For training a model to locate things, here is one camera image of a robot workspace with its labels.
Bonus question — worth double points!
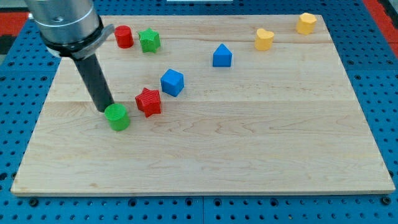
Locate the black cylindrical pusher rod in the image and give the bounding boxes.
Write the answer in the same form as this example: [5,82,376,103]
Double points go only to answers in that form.
[74,54,114,113]

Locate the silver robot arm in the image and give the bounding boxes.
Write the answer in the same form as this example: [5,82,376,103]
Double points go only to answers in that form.
[25,0,115,113]

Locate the red cylinder block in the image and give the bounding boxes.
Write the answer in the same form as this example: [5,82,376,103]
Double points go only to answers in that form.
[114,26,134,49]

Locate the green cylinder block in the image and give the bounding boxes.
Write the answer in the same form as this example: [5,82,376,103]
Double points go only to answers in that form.
[104,103,130,131]

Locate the green star block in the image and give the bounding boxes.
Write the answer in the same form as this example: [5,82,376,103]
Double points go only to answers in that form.
[138,27,160,53]

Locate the red star block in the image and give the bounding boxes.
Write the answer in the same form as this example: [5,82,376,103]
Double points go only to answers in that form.
[135,88,162,118]

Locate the blue cube block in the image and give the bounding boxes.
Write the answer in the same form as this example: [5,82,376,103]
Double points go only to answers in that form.
[160,69,184,97]

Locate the blue triangle block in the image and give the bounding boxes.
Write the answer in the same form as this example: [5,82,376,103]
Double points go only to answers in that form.
[212,44,233,67]

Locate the wooden board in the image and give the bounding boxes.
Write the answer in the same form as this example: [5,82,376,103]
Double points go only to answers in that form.
[11,15,395,197]

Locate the yellow heart block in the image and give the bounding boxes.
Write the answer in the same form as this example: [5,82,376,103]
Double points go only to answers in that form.
[254,28,275,51]

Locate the yellow hexagon block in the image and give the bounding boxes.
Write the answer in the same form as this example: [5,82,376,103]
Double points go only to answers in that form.
[296,12,317,35]

